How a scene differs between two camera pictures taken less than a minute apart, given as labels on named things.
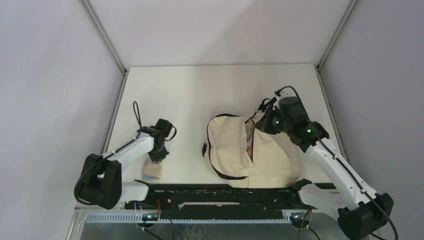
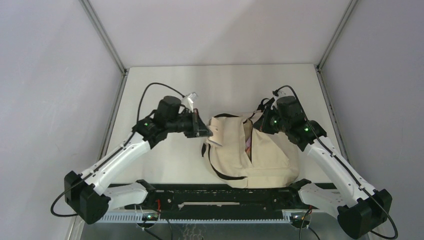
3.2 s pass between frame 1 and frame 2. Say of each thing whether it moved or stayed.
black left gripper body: moved
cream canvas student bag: stayed
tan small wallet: moved
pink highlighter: stayed
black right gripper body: stayed
